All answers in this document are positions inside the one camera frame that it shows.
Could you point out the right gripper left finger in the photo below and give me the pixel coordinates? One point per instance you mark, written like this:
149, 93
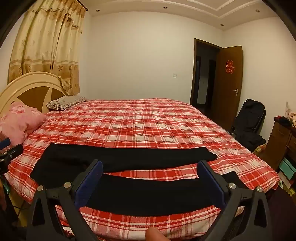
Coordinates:
44, 223

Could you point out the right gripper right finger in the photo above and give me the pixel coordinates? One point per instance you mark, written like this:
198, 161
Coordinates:
244, 214

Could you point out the black pants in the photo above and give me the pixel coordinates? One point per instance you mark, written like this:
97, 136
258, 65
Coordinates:
61, 163

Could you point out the person's thumb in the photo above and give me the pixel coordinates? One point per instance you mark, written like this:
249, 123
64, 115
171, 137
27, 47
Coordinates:
153, 234

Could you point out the pink folded quilt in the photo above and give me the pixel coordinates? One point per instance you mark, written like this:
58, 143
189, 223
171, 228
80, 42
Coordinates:
19, 122

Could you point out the teal box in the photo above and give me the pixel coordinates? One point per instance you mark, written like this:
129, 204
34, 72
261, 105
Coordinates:
287, 168

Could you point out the cream wooden headboard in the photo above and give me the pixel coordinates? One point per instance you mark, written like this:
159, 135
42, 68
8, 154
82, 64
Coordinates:
33, 89

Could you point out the striped grey pillow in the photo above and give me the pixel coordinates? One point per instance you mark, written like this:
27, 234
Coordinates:
65, 102

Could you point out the brown wooden dresser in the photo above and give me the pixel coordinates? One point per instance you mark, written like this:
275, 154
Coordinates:
280, 145

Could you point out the beige floral curtain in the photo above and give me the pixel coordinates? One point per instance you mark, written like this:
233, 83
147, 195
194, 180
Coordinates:
48, 41

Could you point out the red plaid bed sheet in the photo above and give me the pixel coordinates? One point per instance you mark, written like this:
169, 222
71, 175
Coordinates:
144, 123

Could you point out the red paper door decoration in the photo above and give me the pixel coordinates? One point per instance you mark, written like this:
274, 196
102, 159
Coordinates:
229, 67

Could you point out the brown wooden door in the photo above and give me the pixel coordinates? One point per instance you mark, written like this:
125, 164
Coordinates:
225, 102

